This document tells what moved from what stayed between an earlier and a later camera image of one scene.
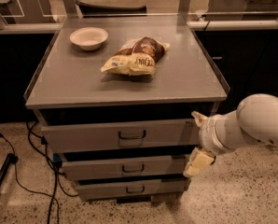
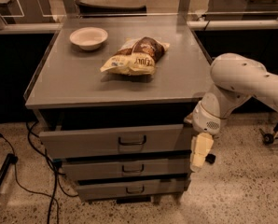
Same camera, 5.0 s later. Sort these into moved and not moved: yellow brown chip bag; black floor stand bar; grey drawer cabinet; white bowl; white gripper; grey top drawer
Moved: white gripper; grey top drawer
Not moved: grey drawer cabinet; yellow brown chip bag; white bowl; black floor stand bar
